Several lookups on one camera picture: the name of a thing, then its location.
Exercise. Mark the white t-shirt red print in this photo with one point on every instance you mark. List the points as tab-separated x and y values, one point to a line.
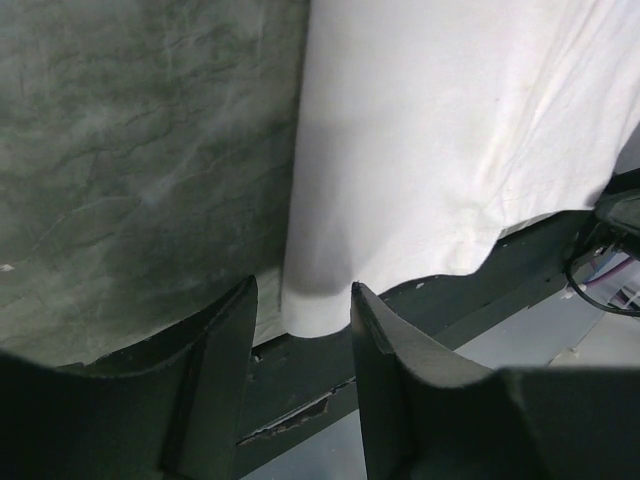
426	128

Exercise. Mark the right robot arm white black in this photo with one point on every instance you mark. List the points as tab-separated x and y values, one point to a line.
618	205

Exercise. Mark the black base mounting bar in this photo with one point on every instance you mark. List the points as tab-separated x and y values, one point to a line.
299	418

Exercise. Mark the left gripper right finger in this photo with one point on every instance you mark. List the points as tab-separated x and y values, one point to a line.
427	412

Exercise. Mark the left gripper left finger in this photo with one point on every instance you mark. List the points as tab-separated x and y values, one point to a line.
167	407

